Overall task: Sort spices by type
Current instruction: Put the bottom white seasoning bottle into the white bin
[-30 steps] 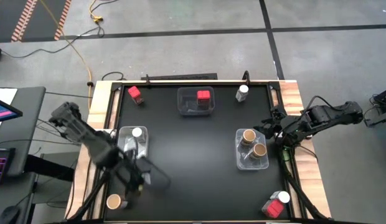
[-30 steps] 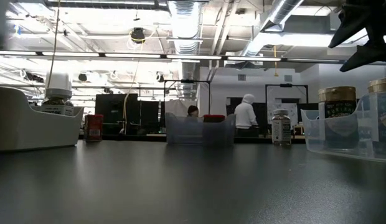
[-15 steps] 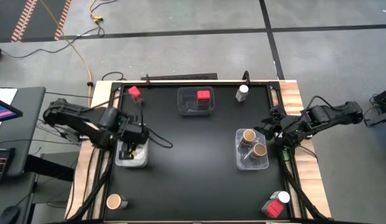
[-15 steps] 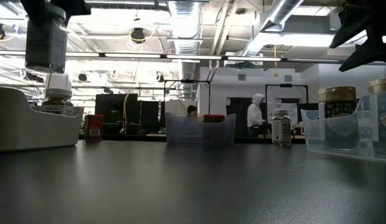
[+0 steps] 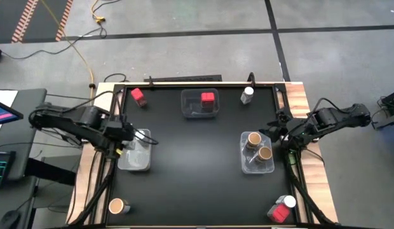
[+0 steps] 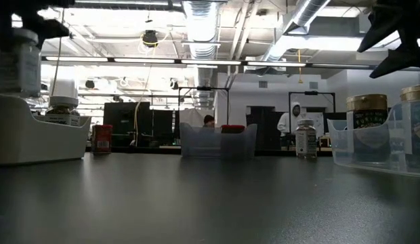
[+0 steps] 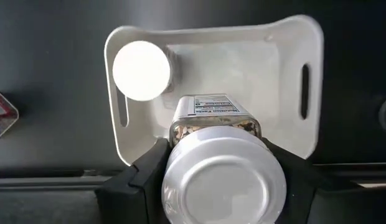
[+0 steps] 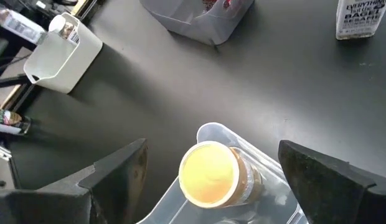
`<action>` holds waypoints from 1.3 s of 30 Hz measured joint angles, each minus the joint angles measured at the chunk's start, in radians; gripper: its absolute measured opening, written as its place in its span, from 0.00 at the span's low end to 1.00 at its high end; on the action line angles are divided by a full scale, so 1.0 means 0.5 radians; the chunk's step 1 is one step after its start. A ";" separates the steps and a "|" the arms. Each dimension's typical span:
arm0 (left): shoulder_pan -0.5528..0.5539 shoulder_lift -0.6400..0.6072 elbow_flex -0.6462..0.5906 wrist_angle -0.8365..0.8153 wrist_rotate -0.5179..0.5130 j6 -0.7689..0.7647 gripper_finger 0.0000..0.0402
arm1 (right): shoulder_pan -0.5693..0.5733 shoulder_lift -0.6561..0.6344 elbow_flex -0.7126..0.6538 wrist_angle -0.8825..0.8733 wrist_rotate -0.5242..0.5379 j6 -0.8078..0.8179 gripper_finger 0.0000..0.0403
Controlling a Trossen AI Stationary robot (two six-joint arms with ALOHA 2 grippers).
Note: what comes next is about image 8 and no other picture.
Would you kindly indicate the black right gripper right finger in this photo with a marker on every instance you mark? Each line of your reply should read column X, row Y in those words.
column 342, row 199

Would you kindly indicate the black frame strut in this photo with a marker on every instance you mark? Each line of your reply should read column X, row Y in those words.
column 9, row 82

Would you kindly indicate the spice jar with tan lid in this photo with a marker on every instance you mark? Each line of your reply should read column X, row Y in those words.
column 12, row 119
column 208, row 174

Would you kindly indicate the white translucent plastic bin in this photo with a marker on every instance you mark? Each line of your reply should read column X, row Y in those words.
column 65, row 71

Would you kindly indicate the clear plastic bin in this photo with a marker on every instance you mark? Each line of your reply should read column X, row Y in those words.
column 271, row 202

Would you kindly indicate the red-lidded spice tin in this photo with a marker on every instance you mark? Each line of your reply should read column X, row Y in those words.
column 209, row 4

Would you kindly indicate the grey translucent plastic bin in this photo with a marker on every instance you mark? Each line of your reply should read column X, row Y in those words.
column 193, row 21

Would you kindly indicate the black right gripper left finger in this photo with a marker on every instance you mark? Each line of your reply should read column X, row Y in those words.
column 71, row 205

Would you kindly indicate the white-capped spice jar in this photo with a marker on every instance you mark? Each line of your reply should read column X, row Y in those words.
column 57, row 24
column 358, row 21

